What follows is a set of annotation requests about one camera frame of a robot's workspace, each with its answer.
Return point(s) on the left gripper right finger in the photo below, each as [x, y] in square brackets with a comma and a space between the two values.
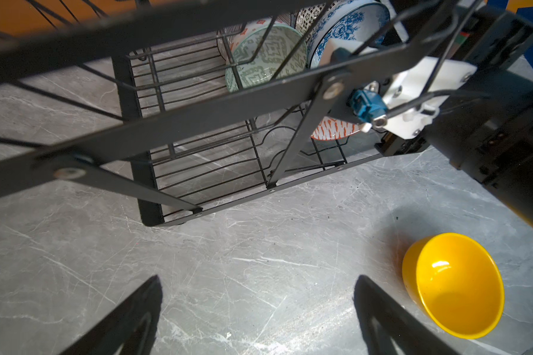
[386, 326]

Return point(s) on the blue floral bowl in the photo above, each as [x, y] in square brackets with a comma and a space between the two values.
[349, 20]

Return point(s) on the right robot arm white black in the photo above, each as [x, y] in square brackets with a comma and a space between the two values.
[490, 139]

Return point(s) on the yellow bowl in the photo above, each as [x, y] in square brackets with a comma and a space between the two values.
[456, 283]

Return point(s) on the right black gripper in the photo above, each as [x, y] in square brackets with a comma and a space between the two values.
[392, 145]

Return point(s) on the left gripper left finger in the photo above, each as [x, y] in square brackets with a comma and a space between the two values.
[130, 328]

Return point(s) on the pink striped bowl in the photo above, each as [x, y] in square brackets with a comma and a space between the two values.
[238, 33]

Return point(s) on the brown dotted bowl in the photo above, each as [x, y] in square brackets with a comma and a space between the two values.
[306, 17]

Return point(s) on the orange patterned bowl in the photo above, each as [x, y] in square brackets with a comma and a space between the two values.
[331, 129]

